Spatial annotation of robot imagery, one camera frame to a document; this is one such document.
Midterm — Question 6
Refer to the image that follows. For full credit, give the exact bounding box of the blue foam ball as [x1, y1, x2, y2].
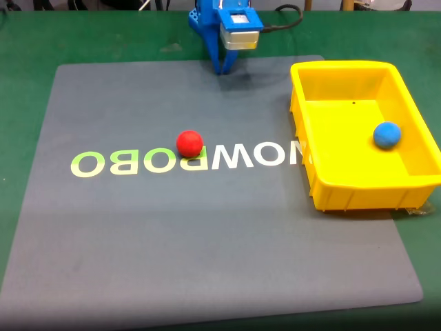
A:
[373, 121, 402, 150]

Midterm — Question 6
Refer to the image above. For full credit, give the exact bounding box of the red foam ball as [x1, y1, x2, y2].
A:
[176, 130, 204, 159]

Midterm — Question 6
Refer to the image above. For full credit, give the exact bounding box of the yellow plastic bin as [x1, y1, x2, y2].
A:
[289, 60, 441, 212]

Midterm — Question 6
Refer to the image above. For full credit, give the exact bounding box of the grey mat with lettering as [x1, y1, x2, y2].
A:
[0, 54, 424, 330]

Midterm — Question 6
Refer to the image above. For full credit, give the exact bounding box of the clear tape piece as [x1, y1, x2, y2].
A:
[405, 201, 435, 217]

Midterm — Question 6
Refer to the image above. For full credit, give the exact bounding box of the silver camera in blue mount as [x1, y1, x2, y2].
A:
[216, 7, 265, 52]

